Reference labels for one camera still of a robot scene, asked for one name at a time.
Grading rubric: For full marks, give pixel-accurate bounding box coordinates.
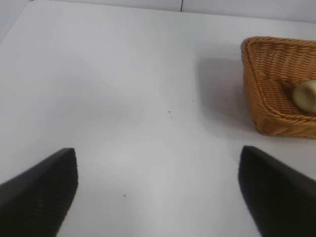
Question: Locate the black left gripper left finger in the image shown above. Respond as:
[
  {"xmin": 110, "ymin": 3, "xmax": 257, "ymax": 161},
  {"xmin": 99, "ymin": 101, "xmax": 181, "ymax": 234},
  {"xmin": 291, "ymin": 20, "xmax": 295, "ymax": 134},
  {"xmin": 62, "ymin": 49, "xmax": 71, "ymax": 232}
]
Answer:
[{"xmin": 0, "ymin": 147, "xmax": 79, "ymax": 237}]

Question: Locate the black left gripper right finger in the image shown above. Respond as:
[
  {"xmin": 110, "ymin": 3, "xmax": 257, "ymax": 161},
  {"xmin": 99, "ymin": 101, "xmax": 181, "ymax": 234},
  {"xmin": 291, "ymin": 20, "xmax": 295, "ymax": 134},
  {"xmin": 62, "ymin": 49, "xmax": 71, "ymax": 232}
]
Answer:
[{"xmin": 237, "ymin": 145, "xmax": 316, "ymax": 237}]

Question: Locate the pale yellow egg yolk pastry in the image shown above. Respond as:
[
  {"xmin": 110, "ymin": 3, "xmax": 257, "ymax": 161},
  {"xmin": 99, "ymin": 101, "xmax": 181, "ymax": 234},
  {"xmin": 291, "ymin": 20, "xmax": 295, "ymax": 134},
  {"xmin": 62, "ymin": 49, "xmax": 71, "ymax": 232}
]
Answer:
[{"xmin": 292, "ymin": 80, "xmax": 316, "ymax": 114}]

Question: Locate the woven tan wicker basket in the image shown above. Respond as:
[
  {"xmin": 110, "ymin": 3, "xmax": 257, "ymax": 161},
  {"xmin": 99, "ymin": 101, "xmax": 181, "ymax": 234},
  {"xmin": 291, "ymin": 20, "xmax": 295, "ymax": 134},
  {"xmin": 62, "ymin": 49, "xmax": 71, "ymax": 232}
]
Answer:
[{"xmin": 240, "ymin": 36, "xmax": 316, "ymax": 139}]

